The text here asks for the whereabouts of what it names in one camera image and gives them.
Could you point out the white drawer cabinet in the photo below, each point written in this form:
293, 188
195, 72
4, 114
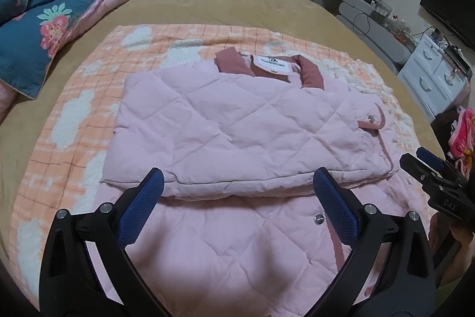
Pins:
423, 75

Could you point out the dark cloth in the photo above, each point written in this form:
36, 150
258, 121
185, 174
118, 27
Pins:
441, 127

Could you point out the orange checked blanket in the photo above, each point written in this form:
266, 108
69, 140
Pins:
74, 86

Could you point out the person's right hand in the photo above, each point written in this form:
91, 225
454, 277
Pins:
465, 239

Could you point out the blue floral quilt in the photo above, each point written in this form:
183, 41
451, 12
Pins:
55, 16

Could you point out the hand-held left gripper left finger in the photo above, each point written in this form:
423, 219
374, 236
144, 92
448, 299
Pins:
141, 205

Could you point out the grey desk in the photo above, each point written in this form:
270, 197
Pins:
371, 27

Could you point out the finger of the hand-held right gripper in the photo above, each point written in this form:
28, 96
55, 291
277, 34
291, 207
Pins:
417, 168
430, 159

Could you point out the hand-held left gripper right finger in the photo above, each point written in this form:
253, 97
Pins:
334, 205

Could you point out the pink quilted jacket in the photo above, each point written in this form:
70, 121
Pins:
230, 124

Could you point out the black television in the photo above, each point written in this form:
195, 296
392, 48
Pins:
449, 5

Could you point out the pink patterned cloth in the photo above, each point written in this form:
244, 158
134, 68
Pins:
464, 135

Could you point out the bed with tan sheet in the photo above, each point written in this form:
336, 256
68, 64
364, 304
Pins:
289, 8

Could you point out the clutter of desk items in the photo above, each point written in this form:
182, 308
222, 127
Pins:
382, 10

